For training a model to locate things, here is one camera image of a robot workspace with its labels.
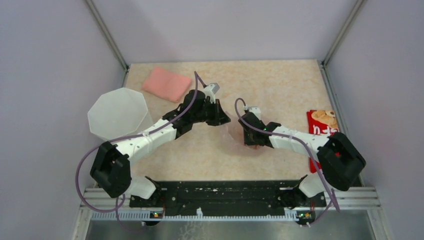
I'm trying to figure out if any right aluminium frame post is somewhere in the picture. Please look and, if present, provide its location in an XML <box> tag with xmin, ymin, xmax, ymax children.
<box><xmin>321</xmin><ymin>0</ymin><xmax>368</xmax><ymax>68</ymax></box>

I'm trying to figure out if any aluminium frame post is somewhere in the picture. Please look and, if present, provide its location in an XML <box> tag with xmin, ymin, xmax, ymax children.
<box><xmin>84</xmin><ymin>0</ymin><xmax>129</xmax><ymax>72</ymax></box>
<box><xmin>321</xmin><ymin>0</ymin><xmax>368</xmax><ymax>68</ymax></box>

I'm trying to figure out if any red snack package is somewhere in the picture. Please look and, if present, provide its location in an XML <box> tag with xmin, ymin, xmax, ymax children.
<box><xmin>306</xmin><ymin>109</ymin><xmax>342</xmax><ymax>174</ymax></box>

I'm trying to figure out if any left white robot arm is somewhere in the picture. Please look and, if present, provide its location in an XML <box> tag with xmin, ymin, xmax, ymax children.
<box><xmin>90</xmin><ymin>90</ymin><xmax>231</xmax><ymax>207</ymax></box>

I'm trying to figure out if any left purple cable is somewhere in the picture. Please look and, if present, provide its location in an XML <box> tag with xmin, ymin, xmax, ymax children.
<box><xmin>74</xmin><ymin>71</ymin><xmax>210</xmax><ymax>233</ymax></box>

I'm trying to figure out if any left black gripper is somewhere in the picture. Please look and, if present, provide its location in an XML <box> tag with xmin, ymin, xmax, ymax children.
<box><xmin>191</xmin><ymin>98</ymin><xmax>231</xmax><ymax>126</ymax></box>

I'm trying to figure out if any left aluminium frame post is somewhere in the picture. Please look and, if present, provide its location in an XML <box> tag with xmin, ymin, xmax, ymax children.
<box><xmin>84</xmin><ymin>0</ymin><xmax>129</xmax><ymax>72</ymax></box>

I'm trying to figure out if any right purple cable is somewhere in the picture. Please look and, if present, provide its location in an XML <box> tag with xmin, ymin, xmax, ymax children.
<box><xmin>234</xmin><ymin>97</ymin><xmax>341</xmax><ymax>228</ymax></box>

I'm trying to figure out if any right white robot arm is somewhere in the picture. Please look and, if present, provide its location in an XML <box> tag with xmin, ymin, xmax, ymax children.
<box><xmin>238</xmin><ymin>111</ymin><xmax>366</xmax><ymax>206</ymax></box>

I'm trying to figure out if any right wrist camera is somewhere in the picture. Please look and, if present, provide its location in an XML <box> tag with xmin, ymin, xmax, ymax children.
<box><xmin>244</xmin><ymin>106</ymin><xmax>262</xmax><ymax>119</ymax></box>

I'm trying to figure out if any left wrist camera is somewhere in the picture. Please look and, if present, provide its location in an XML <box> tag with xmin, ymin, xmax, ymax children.
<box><xmin>203</xmin><ymin>82</ymin><xmax>220</xmax><ymax>103</ymax></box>

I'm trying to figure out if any purple cable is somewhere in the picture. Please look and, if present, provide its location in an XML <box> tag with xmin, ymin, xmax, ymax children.
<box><xmin>234</xmin><ymin>97</ymin><xmax>341</xmax><ymax>228</ymax></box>
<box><xmin>74</xmin><ymin>71</ymin><xmax>210</xmax><ymax>233</ymax></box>

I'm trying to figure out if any translucent pink trash bag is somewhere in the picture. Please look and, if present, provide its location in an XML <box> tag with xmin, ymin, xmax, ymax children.
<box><xmin>219</xmin><ymin>111</ymin><xmax>265</xmax><ymax>157</ymax></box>

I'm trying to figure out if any aluminium front rail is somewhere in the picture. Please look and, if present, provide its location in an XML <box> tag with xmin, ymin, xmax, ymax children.
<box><xmin>72</xmin><ymin>180</ymin><xmax>394</xmax><ymax>240</ymax></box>

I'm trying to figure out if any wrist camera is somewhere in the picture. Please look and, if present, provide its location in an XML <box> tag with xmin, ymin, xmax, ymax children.
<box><xmin>203</xmin><ymin>82</ymin><xmax>220</xmax><ymax>103</ymax></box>
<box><xmin>244</xmin><ymin>106</ymin><xmax>262</xmax><ymax>119</ymax></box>

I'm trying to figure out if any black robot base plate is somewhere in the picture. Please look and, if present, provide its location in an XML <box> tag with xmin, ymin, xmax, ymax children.
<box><xmin>129</xmin><ymin>180</ymin><xmax>327</xmax><ymax>217</ymax></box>

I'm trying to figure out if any white octagonal trash bin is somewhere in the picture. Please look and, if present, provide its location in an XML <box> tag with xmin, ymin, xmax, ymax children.
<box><xmin>87</xmin><ymin>87</ymin><xmax>154</xmax><ymax>141</ymax></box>

